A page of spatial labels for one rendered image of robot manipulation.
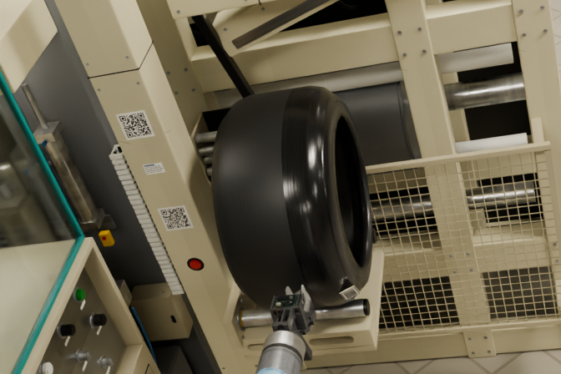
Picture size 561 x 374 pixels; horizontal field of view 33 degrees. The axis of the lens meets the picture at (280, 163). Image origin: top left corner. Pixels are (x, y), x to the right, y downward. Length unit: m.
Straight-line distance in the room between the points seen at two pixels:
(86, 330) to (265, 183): 0.61
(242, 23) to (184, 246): 0.61
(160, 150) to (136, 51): 0.26
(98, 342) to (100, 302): 0.10
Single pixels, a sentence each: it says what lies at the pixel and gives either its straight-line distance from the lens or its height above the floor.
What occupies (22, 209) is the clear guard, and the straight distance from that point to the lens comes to 2.18.
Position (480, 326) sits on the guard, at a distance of 3.14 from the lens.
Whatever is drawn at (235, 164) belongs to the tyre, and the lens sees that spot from 2.18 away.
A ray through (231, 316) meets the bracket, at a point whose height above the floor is 0.95.
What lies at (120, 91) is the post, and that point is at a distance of 2.22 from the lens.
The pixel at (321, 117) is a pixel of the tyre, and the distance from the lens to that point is 2.22.
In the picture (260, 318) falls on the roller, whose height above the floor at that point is 0.91.
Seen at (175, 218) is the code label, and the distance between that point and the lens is 2.41.
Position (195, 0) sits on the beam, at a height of 1.68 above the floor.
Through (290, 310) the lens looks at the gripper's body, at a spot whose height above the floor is 1.18.
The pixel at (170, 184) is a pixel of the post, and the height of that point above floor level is 1.32.
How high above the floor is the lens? 2.56
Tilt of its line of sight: 33 degrees down
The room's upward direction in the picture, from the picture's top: 19 degrees counter-clockwise
